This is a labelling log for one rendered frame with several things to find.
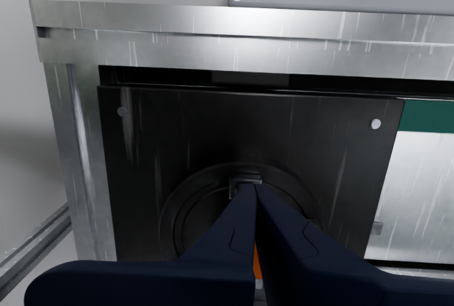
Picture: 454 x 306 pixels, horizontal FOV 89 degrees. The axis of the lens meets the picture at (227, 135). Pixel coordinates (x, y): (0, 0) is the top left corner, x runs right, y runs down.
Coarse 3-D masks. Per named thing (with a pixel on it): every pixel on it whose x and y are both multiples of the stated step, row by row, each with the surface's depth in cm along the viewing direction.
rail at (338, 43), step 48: (48, 0) 17; (48, 48) 18; (96, 48) 18; (144, 48) 18; (192, 48) 18; (240, 48) 18; (288, 48) 18; (336, 48) 18; (384, 48) 18; (432, 48) 18
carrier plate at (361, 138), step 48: (144, 96) 18; (192, 96) 18; (240, 96) 18; (288, 96) 18; (336, 96) 18; (384, 96) 19; (144, 144) 19; (192, 144) 19; (240, 144) 19; (288, 144) 19; (336, 144) 19; (384, 144) 19; (144, 192) 20; (336, 192) 20; (144, 240) 22; (336, 240) 21
